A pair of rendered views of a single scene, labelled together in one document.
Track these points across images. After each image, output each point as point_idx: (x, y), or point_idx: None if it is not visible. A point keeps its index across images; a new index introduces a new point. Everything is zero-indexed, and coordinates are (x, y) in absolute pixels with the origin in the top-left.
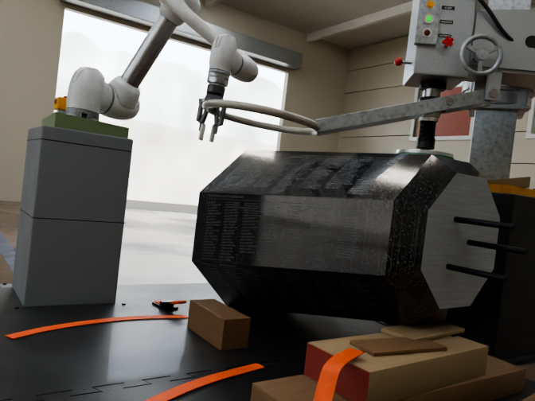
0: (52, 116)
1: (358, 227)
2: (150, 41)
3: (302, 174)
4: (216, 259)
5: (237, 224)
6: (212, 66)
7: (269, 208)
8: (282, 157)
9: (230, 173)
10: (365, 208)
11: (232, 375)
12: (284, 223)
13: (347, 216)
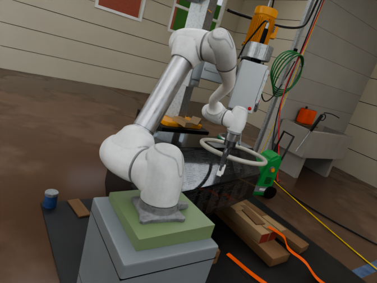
0: (203, 230)
1: (248, 185)
2: (177, 91)
3: (218, 165)
4: None
5: (194, 204)
6: (240, 132)
7: (215, 189)
8: (194, 153)
9: None
10: (252, 178)
11: (243, 264)
12: (221, 194)
13: (246, 182)
